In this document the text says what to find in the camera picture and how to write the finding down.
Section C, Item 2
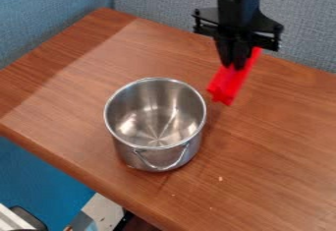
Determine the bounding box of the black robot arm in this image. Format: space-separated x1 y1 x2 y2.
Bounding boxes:
193 0 284 71

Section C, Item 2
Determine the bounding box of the metal pot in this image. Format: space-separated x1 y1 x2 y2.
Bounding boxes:
104 77 208 172

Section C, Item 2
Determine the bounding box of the red plastic block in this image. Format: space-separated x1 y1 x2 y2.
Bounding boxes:
208 47 262 105

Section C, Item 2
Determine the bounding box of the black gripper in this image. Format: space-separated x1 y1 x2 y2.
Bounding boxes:
193 0 284 70

